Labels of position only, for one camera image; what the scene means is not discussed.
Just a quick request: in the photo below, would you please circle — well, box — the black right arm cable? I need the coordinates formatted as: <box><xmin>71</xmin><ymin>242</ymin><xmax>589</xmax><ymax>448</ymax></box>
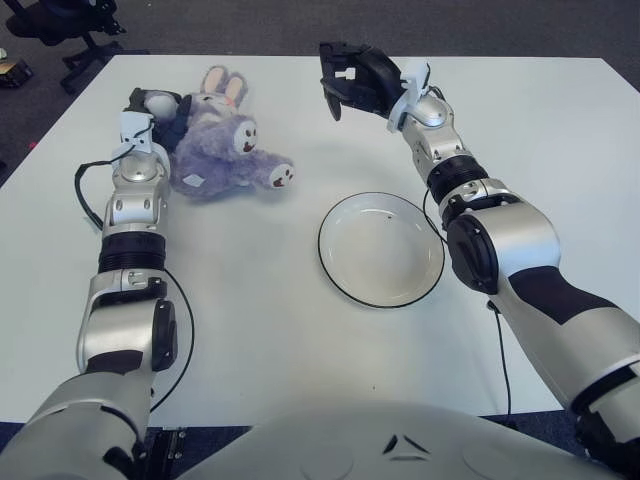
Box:
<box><xmin>422</xmin><ymin>87</ymin><xmax>512</xmax><ymax>416</ymax></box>

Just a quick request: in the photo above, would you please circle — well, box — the black office chair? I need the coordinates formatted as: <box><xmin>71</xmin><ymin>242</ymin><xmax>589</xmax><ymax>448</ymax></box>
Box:
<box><xmin>4</xmin><ymin>0</ymin><xmax>151</xmax><ymax>94</ymax></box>

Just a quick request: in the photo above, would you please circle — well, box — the white plate with black rim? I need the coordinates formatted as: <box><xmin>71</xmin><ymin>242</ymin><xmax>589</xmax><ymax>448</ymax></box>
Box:
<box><xmin>318</xmin><ymin>192</ymin><xmax>446</xmax><ymax>308</ymax></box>

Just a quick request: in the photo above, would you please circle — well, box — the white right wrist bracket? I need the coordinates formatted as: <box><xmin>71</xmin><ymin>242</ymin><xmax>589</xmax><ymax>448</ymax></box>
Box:
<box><xmin>385</xmin><ymin>62</ymin><xmax>432</xmax><ymax>132</ymax></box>

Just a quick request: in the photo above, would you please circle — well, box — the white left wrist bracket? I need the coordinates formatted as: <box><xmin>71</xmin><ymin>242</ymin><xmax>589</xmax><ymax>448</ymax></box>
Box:
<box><xmin>115</xmin><ymin>110</ymin><xmax>171</xmax><ymax>161</ymax></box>

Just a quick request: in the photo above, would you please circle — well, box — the purple plush bunny doll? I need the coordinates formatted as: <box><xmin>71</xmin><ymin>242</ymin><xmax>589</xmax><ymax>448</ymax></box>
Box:
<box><xmin>144</xmin><ymin>64</ymin><xmax>296</xmax><ymax>202</ymax></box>

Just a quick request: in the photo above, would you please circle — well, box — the small cardboard box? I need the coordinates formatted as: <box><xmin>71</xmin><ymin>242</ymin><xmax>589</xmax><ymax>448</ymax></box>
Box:
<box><xmin>0</xmin><ymin>47</ymin><xmax>35</xmax><ymax>91</ymax></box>

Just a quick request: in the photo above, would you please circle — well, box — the grey robot torso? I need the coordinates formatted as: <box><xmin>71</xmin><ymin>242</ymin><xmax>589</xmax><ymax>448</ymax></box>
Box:
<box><xmin>174</xmin><ymin>399</ymin><xmax>621</xmax><ymax>480</ymax></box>

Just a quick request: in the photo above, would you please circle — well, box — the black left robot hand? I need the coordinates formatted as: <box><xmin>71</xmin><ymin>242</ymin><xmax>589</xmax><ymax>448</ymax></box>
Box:
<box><xmin>123</xmin><ymin>87</ymin><xmax>194</xmax><ymax>151</ymax></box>

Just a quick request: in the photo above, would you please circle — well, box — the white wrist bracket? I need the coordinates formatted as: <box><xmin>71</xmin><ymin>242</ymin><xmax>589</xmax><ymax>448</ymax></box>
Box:
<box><xmin>115</xmin><ymin>110</ymin><xmax>171</xmax><ymax>161</ymax></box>
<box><xmin>385</xmin><ymin>62</ymin><xmax>432</xmax><ymax>132</ymax></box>

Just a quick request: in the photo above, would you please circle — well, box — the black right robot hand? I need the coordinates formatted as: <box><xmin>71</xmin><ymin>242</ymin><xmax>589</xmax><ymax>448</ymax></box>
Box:
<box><xmin>318</xmin><ymin>41</ymin><xmax>409</xmax><ymax>121</ymax></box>

